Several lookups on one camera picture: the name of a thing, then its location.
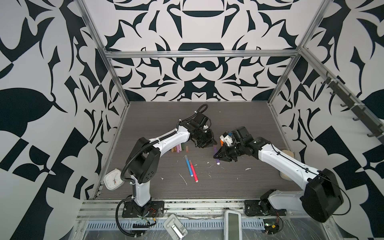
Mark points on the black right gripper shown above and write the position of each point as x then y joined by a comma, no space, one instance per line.
225,154

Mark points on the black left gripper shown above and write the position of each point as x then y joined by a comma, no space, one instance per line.
210,142

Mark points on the purple highlighter pen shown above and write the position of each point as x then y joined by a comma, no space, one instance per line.
215,156

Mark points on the pink red highlighter pen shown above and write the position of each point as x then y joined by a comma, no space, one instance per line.
193,171

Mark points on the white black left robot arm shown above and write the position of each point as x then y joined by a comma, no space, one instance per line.
143,161

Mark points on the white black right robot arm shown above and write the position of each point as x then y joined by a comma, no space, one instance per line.
319,196

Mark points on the blue highlighter pen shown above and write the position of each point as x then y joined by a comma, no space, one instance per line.
189,166

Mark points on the white rectangular tablet device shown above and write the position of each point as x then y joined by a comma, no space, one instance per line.
232,225

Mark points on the small circuit board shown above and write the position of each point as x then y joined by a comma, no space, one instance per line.
273,226

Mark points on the white square clock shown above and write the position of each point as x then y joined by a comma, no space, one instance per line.
112,180

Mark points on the white clamp bracket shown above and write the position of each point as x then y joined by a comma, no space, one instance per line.
175,228

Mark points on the black wall hook rail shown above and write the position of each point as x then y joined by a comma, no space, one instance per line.
350,102

